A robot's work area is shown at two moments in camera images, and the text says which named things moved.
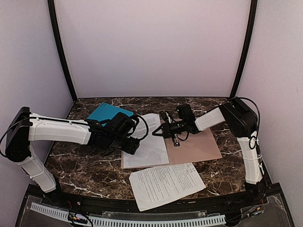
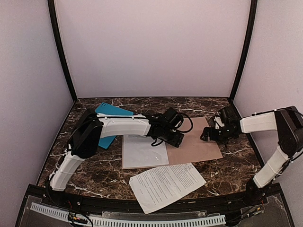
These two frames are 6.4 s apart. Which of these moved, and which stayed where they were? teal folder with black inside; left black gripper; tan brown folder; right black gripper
Moved: left black gripper; right black gripper
Stayed: tan brown folder; teal folder with black inside
